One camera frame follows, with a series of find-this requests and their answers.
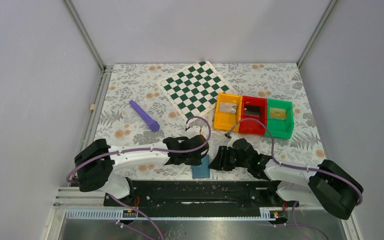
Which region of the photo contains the yellow plastic bin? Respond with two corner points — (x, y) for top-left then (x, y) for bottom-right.
(213, 93), (242, 131)

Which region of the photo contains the right aluminium frame post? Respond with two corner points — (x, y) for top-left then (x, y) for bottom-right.
(296, 0), (339, 69)

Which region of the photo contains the silver card in yellow bin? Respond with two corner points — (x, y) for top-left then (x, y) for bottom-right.
(218, 102), (237, 114)

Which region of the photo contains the green white chessboard mat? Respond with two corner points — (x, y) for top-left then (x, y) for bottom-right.
(157, 61), (238, 120)

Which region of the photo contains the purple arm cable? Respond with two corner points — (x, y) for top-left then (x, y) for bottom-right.
(225, 118), (364, 206)
(66, 115), (212, 185)

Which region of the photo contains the green plastic bin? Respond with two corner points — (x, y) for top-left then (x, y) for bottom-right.
(266, 98), (295, 140)

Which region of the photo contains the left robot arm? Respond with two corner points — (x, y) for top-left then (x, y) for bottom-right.
(74, 134), (210, 199)

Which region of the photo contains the blue leather card holder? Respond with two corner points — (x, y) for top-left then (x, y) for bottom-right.
(191, 154), (211, 179)

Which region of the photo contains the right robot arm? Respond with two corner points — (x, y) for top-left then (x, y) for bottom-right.
(209, 138), (364, 220)

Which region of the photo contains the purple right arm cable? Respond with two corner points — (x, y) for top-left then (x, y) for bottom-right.
(225, 118), (364, 206)

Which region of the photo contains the aluminium frame post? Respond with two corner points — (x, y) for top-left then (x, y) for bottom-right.
(61, 0), (106, 72)
(296, 0), (339, 69)

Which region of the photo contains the gold card in green bin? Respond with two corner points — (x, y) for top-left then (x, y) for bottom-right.
(269, 107), (287, 121)

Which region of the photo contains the left aluminium frame post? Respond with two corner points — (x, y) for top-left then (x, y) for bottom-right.
(61, 0), (106, 72)

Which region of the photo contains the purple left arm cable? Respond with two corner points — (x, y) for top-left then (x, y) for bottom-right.
(66, 115), (212, 185)

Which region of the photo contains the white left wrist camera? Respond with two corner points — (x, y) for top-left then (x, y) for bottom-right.
(185, 125), (202, 139)

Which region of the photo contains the black card in red bin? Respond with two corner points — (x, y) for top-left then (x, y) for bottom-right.
(243, 105), (261, 117)

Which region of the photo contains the floral patterned table mat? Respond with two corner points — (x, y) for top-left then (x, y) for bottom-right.
(86, 62), (330, 182)

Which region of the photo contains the white slotted cable duct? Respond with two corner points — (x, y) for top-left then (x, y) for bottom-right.
(66, 207), (286, 222)

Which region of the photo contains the purple cylindrical handle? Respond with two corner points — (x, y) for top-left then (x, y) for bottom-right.
(129, 100), (160, 132)

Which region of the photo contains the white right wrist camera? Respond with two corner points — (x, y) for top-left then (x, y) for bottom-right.
(225, 132), (239, 148)

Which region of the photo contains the red plastic bin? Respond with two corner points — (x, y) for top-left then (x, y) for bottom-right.
(238, 95), (268, 136)

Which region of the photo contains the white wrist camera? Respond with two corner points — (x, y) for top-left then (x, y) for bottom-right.
(185, 125), (202, 139)
(225, 132), (239, 148)

